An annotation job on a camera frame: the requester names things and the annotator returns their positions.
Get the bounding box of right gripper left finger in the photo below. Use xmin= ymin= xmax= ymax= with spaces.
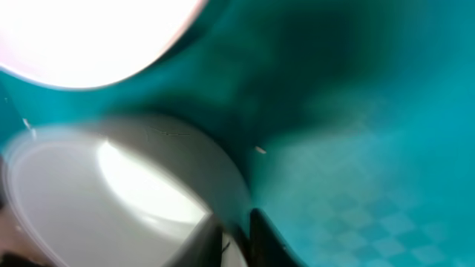
xmin=163 ymin=214 xmax=223 ymax=267

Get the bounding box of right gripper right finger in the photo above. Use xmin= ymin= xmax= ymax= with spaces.
xmin=249 ymin=208 xmax=304 ymax=267

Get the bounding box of grey bowl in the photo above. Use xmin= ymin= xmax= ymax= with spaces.
xmin=1 ymin=115 xmax=252 ymax=267

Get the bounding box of pink plate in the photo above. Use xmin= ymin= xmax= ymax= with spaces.
xmin=1 ymin=0 xmax=207 ymax=90

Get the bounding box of teal serving tray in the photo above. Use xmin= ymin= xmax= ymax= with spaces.
xmin=1 ymin=0 xmax=474 ymax=266

